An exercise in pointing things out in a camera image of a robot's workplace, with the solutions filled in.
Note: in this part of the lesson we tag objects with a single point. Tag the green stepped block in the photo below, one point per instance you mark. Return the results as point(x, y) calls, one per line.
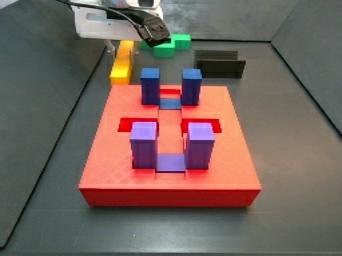
point(166, 50)

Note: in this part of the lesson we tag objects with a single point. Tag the dark blue U block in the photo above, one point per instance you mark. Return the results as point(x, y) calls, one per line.
point(170, 98)

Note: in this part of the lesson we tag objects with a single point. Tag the yellow long block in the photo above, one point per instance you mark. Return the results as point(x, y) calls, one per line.
point(122, 67)

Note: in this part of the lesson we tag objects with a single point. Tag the black angle bracket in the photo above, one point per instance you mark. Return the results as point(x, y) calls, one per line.
point(219, 64)

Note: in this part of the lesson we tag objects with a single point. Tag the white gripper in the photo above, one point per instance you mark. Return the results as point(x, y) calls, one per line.
point(110, 19)

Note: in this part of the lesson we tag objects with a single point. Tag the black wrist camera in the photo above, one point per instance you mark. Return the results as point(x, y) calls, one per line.
point(151, 29)

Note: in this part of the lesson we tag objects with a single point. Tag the purple U block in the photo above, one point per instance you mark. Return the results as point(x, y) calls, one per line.
point(162, 149)

